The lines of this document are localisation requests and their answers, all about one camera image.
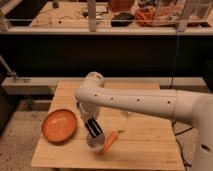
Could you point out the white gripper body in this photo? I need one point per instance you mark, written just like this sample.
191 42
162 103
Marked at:
88 110

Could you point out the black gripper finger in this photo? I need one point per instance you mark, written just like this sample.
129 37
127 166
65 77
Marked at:
95 127
91 129

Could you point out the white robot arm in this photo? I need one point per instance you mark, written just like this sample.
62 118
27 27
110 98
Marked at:
192 108

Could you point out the white ceramic cup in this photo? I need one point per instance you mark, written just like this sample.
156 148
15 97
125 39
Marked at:
96 144

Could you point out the orange carrot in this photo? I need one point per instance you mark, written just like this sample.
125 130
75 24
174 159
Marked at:
110 140

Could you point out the orange bowl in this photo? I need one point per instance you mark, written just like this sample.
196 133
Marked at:
59 125

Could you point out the wooden table board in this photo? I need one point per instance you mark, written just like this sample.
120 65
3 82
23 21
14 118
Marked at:
146 144

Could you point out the metal clamp stand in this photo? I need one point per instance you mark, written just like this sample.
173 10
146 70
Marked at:
12 73

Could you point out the black object on shelf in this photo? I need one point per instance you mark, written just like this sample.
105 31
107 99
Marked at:
122 19

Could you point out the orange box on shelf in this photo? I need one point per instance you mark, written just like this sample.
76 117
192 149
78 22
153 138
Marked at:
153 18

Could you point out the grey bench rail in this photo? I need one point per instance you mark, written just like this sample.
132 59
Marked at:
47 85

